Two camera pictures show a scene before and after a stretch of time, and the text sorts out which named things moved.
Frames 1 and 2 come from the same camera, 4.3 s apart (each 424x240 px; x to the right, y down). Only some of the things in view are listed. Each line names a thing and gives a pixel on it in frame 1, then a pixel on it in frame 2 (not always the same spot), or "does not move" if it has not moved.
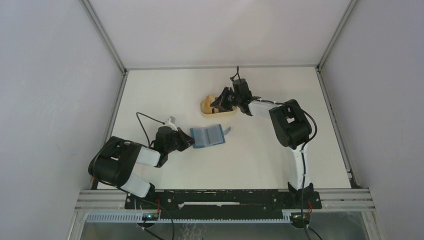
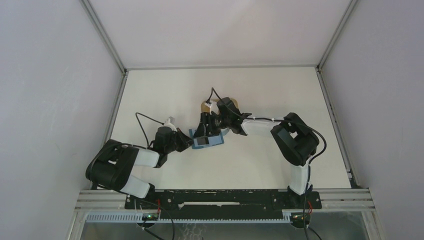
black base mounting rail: (188, 204) does not move
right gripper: (220, 102) to (202, 129)
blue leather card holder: (208, 136) does not move
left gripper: (186, 141) does not move
